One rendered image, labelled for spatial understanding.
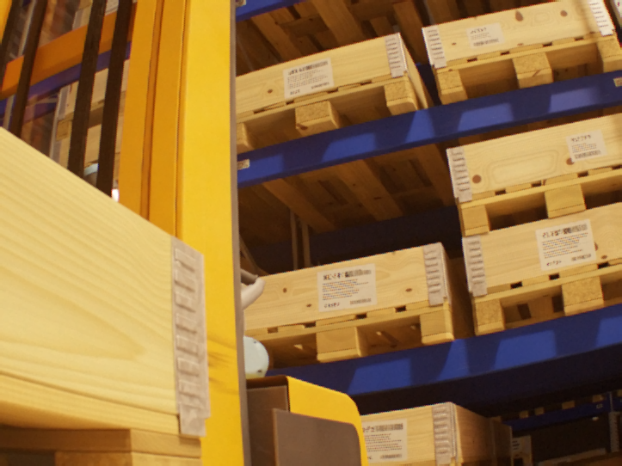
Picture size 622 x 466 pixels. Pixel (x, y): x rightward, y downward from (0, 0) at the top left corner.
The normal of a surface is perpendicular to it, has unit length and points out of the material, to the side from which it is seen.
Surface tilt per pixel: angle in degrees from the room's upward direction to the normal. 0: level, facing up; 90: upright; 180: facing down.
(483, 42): 90
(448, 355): 90
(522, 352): 90
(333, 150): 90
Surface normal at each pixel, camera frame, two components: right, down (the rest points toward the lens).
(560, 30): -0.39, -0.32
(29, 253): 0.93, -0.19
